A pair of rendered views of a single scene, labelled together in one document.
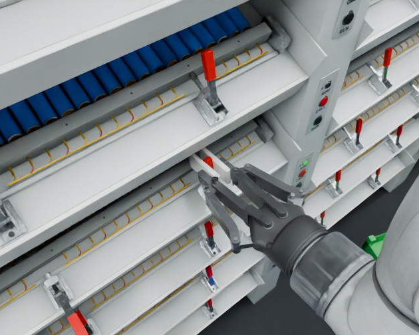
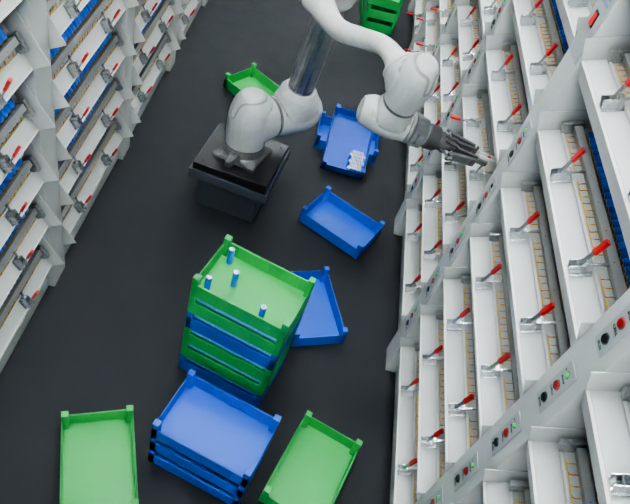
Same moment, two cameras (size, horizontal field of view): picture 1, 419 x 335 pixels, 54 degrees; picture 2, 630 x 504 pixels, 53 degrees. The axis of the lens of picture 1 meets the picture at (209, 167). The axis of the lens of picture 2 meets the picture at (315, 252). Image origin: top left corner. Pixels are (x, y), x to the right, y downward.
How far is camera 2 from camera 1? 1.89 m
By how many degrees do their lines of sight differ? 69
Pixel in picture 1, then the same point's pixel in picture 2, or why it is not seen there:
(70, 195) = (496, 90)
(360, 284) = not seen: hidden behind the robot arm
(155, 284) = (450, 194)
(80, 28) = (525, 45)
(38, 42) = (524, 39)
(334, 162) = (451, 307)
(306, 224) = (438, 130)
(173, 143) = (497, 115)
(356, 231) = (369, 466)
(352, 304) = not seen: hidden behind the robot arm
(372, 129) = (455, 351)
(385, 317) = not seen: hidden behind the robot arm
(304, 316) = (351, 363)
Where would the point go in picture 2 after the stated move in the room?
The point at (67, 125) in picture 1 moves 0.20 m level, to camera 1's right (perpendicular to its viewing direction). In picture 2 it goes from (520, 88) to (484, 107)
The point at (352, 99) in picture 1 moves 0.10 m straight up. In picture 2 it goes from (483, 264) to (500, 239)
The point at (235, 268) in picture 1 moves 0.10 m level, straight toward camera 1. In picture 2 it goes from (427, 272) to (408, 251)
